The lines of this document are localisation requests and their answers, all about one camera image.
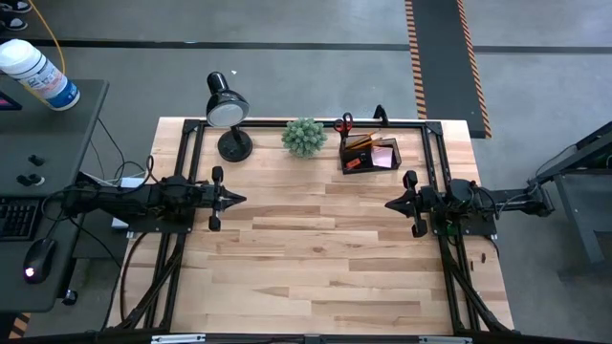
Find dark side desk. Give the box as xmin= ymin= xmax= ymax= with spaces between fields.
xmin=0 ymin=78 xmax=110 ymax=314

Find small tablet screen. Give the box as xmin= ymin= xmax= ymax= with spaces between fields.
xmin=0 ymin=92 xmax=23 ymax=112

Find black floor mat striped edges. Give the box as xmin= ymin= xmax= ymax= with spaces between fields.
xmin=404 ymin=0 xmax=492 ymax=140

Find black mesh desk organizer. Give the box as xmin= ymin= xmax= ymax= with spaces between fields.
xmin=338 ymin=133 xmax=404 ymax=176

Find black computer mouse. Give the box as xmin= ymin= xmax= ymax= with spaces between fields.
xmin=22 ymin=237 xmax=57 ymax=286

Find black desk lamp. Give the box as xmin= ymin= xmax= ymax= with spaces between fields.
xmin=205 ymin=71 xmax=254 ymax=163

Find black aluminium table frame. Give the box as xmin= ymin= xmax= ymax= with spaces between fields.
xmin=107 ymin=118 xmax=515 ymax=335

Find black keyboard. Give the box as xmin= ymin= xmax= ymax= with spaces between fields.
xmin=0 ymin=199 xmax=40 ymax=242

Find pink sticky note pad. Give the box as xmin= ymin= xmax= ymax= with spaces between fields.
xmin=371 ymin=146 xmax=395 ymax=169

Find red handled scissors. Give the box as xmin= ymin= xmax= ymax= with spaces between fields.
xmin=333 ymin=112 xmax=355 ymax=140

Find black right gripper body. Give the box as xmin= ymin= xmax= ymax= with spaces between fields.
xmin=403 ymin=170 xmax=435 ymax=239

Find white wipes canister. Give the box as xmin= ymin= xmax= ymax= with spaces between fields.
xmin=0 ymin=38 xmax=81 ymax=112

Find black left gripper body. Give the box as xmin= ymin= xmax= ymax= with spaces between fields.
xmin=200 ymin=165 xmax=226 ymax=233

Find yellow cable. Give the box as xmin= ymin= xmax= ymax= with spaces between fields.
xmin=26 ymin=0 xmax=67 ymax=80

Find silver metal bracket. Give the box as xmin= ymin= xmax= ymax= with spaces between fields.
xmin=151 ymin=333 xmax=207 ymax=344
xmin=419 ymin=335 xmax=473 ymax=344

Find white power adapter box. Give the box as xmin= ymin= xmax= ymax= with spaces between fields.
xmin=110 ymin=176 xmax=147 ymax=229

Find person's shoe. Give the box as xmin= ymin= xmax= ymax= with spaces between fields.
xmin=0 ymin=17 xmax=29 ymax=32
xmin=0 ymin=0 xmax=33 ymax=13

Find grey metal cart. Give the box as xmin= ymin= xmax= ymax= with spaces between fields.
xmin=528 ymin=121 xmax=612 ymax=278

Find green artificial potted plant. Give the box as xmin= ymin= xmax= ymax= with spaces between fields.
xmin=280 ymin=118 xmax=329 ymax=158

